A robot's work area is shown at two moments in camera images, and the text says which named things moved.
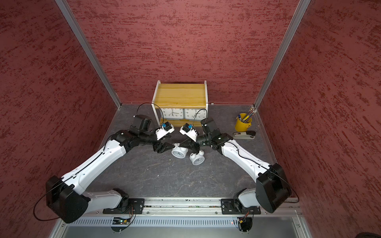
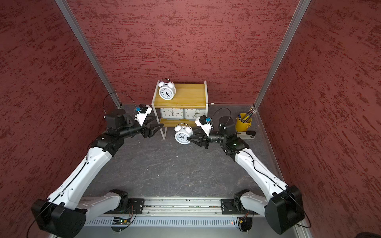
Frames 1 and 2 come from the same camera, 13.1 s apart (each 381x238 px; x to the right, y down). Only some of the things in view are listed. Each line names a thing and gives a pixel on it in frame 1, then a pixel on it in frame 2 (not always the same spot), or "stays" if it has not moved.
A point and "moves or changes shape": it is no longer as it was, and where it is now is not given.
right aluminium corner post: [296, 18] stays
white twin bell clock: [198, 158] moves or changes shape
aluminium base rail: [183, 206] stays
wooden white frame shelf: [180, 95] stays
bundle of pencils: [252, 111] stays
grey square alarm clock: [195, 114] stays
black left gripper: [163, 148] → [149, 132]
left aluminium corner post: [71, 18] stays
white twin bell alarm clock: [179, 152] → [167, 89]
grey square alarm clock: [172, 114] stays
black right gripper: [190, 144] → [202, 140]
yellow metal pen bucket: [242, 126] stays
